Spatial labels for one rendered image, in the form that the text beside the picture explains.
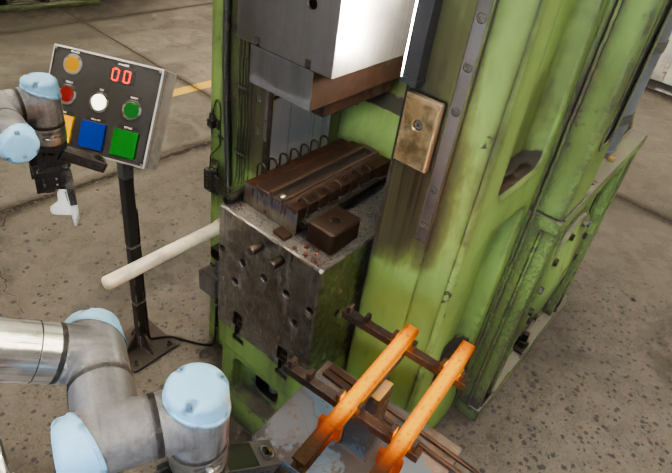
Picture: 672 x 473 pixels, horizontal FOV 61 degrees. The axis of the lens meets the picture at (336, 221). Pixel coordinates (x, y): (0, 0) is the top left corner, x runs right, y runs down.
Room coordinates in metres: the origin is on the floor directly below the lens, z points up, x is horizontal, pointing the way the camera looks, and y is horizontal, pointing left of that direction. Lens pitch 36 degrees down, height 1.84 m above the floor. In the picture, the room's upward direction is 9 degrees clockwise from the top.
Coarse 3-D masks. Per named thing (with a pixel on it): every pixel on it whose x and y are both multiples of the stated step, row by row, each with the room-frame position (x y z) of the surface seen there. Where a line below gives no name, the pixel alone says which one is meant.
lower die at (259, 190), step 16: (336, 144) 1.61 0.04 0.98; (352, 144) 1.61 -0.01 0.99; (304, 160) 1.48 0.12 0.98; (320, 160) 1.48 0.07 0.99; (336, 160) 1.47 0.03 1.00; (368, 160) 1.52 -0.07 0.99; (384, 160) 1.53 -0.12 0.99; (256, 176) 1.35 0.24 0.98; (272, 176) 1.36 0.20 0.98; (288, 176) 1.36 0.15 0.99; (304, 176) 1.36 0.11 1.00; (336, 176) 1.40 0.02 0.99; (352, 176) 1.41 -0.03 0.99; (368, 176) 1.45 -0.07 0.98; (256, 192) 1.28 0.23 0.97; (272, 192) 1.25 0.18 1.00; (304, 192) 1.29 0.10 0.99; (320, 192) 1.30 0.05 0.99; (336, 192) 1.33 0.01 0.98; (256, 208) 1.28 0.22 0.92; (272, 208) 1.25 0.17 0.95; (288, 208) 1.22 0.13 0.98; (304, 208) 1.22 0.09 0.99; (288, 224) 1.21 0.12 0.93
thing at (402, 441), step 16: (464, 352) 0.86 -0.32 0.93; (448, 368) 0.81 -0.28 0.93; (432, 384) 0.76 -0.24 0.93; (448, 384) 0.77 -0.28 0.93; (432, 400) 0.72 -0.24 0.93; (416, 416) 0.68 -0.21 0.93; (400, 432) 0.64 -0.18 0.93; (416, 432) 0.64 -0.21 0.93; (384, 448) 0.60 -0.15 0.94; (400, 448) 0.61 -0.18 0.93; (384, 464) 0.56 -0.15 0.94; (400, 464) 0.57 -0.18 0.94
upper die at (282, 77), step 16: (256, 48) 1.30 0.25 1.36; (256, 64) 1.30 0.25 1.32; (272, 64) 1.27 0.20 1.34; (288, 64) 1.24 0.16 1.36; (384, 64) 1.43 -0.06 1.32; (400, 64) 1.49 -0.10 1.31; (256, 80) 1.30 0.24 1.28; (272, 80) 1.27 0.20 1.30; (288, 80) 1.24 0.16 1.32; (304, 80) 1.21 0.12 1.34; (320, 80) 1.22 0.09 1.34; (336, 80) 1.27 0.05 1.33; (352, 80) 1.32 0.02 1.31; (368, 80) 1.38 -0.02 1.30; (384, 80) 1.44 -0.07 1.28; (288, 96) 1.24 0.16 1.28; (304, 96) 1.21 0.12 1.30; (320, 96) 1.23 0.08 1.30; (336, 96) 1.28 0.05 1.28
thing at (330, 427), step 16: (400, 336) 0.88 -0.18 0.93; (416, 336) 0.90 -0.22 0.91; (384, 352) 0.82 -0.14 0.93; (400, 352) 0.83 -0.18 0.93; (368, 368) 0.78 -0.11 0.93; (384, 368) 0.78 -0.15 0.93; (368, 384) 0.74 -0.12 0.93; (352, 400) 0.69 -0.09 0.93; (320, 416) 0.64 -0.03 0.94; (336, 416) 0.65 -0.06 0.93; (320, 432) 0.61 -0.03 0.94; (336, 432) 0.62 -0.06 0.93; (304, 448) 0.57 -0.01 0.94; (320, 448) 0.58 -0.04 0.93; (304, 464) 0.54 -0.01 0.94
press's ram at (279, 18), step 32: (256, 0) 1.30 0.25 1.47; (288, 0) 1.25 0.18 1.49; (320, 0) 1.20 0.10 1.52; (352, 0) 1.20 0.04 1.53; (384, 0) 1.30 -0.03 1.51; (256, 32) 1.30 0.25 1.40; (288, 32) 1.25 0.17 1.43; (320, 32) 1.20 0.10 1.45; (352, 32) 1.21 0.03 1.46; (384, 32) 1.31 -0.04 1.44; (320, 64) 1.19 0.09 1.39; (352, 64) 1.23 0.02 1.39
